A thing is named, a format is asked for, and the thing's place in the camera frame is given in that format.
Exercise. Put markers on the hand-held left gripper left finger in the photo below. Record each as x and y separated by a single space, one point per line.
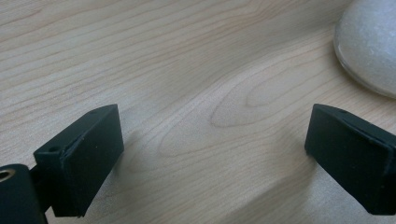
84 161

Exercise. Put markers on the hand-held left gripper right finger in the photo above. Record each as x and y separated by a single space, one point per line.
351 155

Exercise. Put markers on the glass jar with white lid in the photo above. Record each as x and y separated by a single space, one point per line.
370 40

